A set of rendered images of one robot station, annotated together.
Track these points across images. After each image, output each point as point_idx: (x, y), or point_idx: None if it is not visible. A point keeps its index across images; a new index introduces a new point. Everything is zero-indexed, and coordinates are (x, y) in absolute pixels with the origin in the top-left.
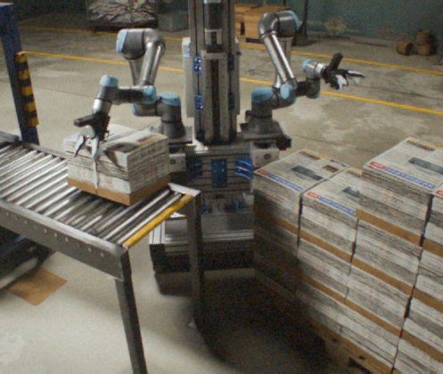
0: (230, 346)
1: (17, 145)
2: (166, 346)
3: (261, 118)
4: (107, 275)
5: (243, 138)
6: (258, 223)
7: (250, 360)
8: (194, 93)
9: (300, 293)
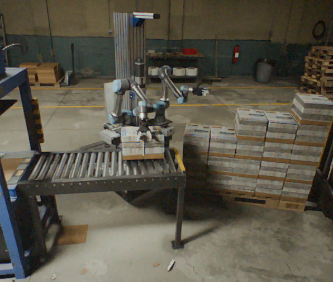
0: (189, 214)
1: (47, 154)
2: (167, 225)
3: (162, 115)
4: (106, 212)
5: (158, 125)
6: (185, 156)
7: (201, 214)
8: (129, 109)
9: (208, 179)
